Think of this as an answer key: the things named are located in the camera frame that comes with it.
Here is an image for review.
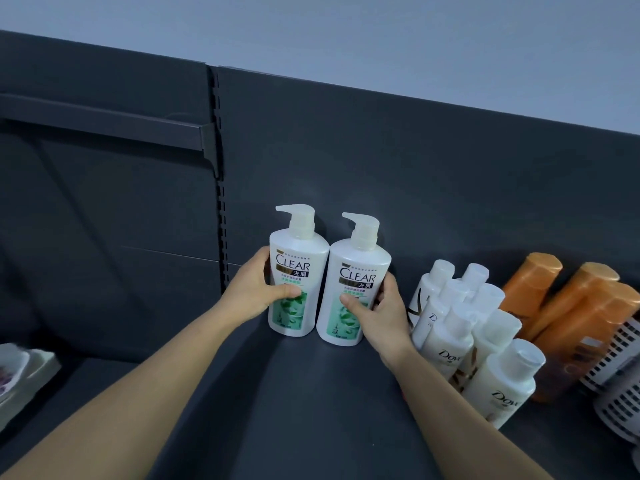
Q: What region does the person's left hand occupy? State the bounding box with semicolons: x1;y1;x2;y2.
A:
215;245;307;325

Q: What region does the person's right hand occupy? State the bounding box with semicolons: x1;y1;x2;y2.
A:
339;272;419;373

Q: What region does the group of small bottles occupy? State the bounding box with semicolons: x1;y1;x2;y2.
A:
409;258;547;431

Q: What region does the Clear green pump bottle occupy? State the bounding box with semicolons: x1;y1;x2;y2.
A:
315;211;393;345
267;203;331;338

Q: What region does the dark grey shelf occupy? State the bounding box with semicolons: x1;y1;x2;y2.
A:
0;29;640;480

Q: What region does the white pump bottles group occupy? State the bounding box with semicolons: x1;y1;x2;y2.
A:
579;317;640;461

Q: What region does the person's right forearm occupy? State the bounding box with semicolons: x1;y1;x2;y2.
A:
392;344;553;480

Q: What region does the person's left forearm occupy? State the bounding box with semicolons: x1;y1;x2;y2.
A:
0;307;251;480

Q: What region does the white square dish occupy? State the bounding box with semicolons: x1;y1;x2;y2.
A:
0;344;63;433

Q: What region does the white floral bowl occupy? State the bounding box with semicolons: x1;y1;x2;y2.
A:
0;344;31;401

